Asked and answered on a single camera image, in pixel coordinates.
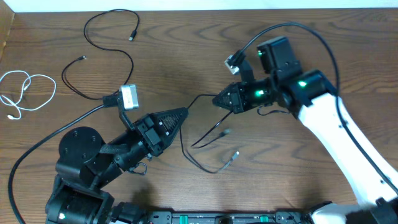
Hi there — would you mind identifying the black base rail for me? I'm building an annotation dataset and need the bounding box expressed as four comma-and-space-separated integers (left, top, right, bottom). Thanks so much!
140, 210, 313, 224

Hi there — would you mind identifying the white usb cable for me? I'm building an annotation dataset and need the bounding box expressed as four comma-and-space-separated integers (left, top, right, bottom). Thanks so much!
0, 70, 57, 121

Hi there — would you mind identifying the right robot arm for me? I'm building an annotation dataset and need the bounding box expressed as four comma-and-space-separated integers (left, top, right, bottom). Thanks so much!
213, 37, 397, 223

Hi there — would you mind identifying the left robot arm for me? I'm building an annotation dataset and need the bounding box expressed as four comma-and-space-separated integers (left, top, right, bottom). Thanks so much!
45, 107, 188, 223

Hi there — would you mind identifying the black usb cable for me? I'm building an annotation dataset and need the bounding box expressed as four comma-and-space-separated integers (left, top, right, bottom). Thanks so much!
179, 93, 240, 174
61, 8, 140, 101

